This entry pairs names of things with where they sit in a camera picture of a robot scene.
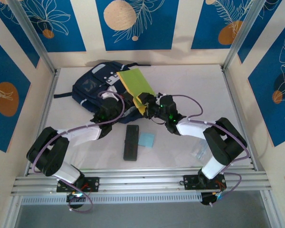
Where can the black controller board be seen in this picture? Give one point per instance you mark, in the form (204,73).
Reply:
(210,199)
(76,199)

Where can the green notebook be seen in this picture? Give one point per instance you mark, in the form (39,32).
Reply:
(135,82)

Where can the black pencil case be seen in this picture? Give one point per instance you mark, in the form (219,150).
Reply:
(131,142)

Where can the blue sticky note pad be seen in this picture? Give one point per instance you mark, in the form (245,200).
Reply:
(146,140)

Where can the aluminium rail beam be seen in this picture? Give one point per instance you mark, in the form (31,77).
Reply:
(142,180)

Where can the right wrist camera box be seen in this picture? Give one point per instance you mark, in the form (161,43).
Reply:
(160,95)

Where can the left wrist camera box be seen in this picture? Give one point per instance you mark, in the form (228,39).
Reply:
(109,95)

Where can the clear plastic bag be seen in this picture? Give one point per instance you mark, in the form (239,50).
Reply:
(199,150)

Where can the aluminium frame post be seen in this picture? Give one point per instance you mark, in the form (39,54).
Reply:
(31,33)
(242,33)

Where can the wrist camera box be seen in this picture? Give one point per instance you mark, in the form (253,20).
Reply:
(160,95)
(109,95)

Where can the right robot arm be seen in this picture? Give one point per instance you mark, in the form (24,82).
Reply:
(223,142)

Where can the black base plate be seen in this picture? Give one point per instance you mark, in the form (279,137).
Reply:
(92,184)
(191,181)

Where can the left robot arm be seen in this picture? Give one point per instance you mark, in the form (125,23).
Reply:
(47,152)

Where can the navy blue backpack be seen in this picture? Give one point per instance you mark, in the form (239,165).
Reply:
(90,83)

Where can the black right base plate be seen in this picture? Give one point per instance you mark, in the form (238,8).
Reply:
(191,181)

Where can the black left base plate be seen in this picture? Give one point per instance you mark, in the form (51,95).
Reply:
(92,184)

